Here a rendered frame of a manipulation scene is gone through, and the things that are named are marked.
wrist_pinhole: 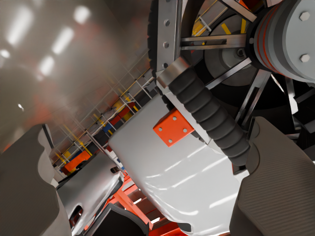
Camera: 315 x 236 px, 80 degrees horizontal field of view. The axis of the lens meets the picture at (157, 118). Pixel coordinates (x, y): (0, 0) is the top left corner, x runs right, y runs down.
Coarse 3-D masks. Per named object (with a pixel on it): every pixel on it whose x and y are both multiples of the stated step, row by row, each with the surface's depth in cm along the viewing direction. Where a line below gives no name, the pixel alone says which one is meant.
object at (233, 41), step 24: (192, 0) 49; (264, 0) 43; (192, 24) 64; (192, 48) 50; (216, 48) 49; (264, 72) 47; (288, 96) 48; (312, 96) 61; (240, 120) 54; (288, 120) 56
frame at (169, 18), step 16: (160, 0) 39; (176, 0) 38; (160, 16) 40; (176, 16) 39; (160, 32) 41; (176, 32) 41; (160, 48) 42; (176, 48) 45; (160, 64) 44; (208, 144) 46
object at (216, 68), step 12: (228, 24) 86; (240, 24) 84; (216, 60) 92; (228, 60) 86; (240, 60) 85; (216, 72) 94; (240, 72) 91; (252, 72) 89; (228, 84) 94; (240, 84) 92
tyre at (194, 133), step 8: (152, 0) 48; (152, 8) 48; (152, 16) 48; (152, 24) 49; (152, 32) 50; (152, 40) 50; (152, 48) 51; (152, 56) 52; (152, 64) 53; (152, 72) 54; (168, 104) 55; (200, 136) 56
